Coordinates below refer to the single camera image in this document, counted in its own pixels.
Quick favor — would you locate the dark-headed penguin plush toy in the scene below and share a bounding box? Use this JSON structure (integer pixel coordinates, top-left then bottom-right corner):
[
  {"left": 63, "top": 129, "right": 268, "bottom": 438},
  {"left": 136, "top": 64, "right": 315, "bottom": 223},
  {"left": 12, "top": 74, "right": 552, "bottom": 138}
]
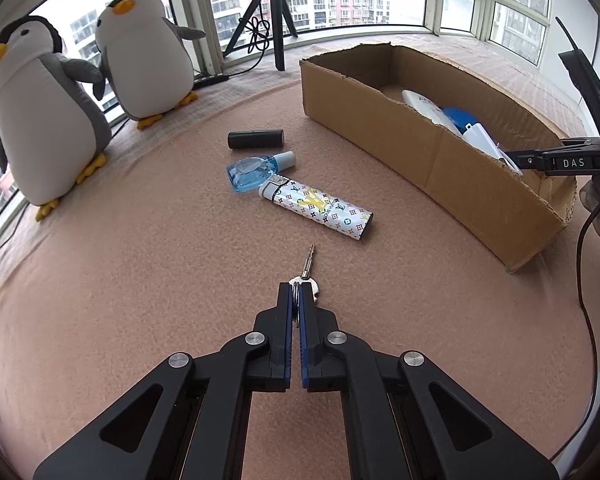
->
[{"left": 0, "top": 16, "right": 112, "bottom": 222}]

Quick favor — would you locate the black tripod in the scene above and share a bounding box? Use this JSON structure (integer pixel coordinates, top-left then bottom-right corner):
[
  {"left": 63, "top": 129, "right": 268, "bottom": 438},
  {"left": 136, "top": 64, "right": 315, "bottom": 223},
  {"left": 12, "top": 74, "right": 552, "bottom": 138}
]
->
[{"left": 223, "top": 0, "right": 303, "bottom": 72}]

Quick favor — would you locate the brown cardboard box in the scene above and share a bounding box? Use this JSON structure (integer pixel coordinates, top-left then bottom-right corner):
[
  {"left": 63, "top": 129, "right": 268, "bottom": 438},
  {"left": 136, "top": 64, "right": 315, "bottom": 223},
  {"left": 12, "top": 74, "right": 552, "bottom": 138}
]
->
[{"left": 300, "top": 43, "right": 578, "bottom": 274}]

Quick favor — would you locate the white lotion bottle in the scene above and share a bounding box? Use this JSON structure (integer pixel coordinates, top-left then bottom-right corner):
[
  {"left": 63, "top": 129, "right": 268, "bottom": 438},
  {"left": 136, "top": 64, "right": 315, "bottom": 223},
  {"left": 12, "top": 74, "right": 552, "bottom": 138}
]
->
[{"left": 401, "top": 89, "right": 463, "bottom": 136}]

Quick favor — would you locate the pink blanket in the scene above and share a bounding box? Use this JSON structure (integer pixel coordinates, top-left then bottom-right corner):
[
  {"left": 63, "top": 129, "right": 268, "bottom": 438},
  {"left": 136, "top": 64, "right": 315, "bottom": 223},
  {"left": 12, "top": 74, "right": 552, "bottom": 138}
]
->
[{"left": 0, "top": 80, "right": 600, "bottom": 480}]

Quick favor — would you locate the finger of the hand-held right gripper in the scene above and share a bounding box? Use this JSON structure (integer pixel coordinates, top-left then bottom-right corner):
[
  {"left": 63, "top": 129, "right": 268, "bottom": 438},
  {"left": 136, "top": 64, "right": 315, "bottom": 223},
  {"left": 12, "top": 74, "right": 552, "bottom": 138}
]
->
[
  {"left": 555, "top": 16, "right": 600, "bottom": 141},
  {"left": 505, "top": 137, "right": 600, "bottom": 177}
]

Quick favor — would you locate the black cylindrical tube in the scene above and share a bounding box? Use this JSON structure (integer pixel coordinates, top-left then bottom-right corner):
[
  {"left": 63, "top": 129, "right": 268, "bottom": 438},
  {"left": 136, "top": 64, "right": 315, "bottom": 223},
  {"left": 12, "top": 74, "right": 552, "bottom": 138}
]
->
[{"left": 228, "top": 129, "right": 285, "bottom": 150}]

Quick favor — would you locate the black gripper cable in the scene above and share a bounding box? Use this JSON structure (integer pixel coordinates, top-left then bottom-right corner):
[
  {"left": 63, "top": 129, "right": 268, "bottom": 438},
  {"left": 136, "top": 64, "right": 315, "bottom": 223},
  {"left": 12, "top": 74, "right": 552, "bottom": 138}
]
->
[{"left": 550, "top": 200, "right": 600, "bottom": 463}]

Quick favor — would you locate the round blue white container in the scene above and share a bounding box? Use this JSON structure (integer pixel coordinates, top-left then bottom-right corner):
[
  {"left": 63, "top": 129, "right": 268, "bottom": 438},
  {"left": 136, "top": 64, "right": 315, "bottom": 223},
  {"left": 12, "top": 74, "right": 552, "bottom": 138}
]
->
[{"left": 442, "top": 106, "right": 481, "bottom": 133}]

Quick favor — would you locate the light grey penguin plush toy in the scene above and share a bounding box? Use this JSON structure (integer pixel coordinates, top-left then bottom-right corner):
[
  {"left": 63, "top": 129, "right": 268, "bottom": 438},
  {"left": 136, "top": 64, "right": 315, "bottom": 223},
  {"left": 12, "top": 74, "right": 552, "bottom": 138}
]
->
[{"left": 95, "top": 0, "right": 207, "bottom": 131}]

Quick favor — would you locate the silver key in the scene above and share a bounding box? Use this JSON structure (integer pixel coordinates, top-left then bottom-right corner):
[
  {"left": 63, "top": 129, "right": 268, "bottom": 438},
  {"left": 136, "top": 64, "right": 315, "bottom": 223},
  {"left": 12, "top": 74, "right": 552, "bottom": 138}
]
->
[{"left": 287, "top": 243, "right": 323, "bottom": 328}]

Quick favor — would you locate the small white box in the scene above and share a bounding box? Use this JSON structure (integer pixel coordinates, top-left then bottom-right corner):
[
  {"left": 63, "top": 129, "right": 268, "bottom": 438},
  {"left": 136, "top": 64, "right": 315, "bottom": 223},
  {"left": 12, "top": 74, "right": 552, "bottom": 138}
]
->
[{"left": 462, "top": 122, "right": 523, "bottom": 176}]

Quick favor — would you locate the patterned white lighter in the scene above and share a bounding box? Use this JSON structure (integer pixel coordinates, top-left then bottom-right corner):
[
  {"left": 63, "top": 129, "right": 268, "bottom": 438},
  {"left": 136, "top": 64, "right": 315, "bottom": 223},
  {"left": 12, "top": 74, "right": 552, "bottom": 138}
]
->
[{"left": 258, "top": 174, "right": 374, "bottom": 241}]

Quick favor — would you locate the pale checked blanket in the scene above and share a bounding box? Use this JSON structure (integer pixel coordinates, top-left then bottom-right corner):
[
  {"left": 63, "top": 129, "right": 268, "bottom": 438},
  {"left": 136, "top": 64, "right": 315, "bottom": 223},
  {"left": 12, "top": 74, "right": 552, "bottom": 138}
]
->
[{"left": 0, "top": 34, "right": 600, "bottom": 281}]

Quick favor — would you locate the small blue liquid bottle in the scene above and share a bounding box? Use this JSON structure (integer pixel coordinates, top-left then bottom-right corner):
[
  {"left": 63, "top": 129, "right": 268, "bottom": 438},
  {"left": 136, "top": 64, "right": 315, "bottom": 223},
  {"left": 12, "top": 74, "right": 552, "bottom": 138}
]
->
[{"left": 226, "top": 151, "right": 297, "bottom": 194}]

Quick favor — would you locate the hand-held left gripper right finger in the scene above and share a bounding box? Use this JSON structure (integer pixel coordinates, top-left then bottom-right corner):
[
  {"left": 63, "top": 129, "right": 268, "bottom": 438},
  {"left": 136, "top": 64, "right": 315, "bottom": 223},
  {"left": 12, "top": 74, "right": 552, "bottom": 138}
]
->
[{"left": 299, "top": 280, "right": 561, "bottom": 480}]

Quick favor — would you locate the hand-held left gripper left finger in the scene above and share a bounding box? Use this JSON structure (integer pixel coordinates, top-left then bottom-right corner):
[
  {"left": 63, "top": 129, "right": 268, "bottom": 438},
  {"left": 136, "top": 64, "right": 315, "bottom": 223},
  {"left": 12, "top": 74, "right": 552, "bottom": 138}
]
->
[{"left": 32, "top": 281, "right": 301, "bottom": 480}]

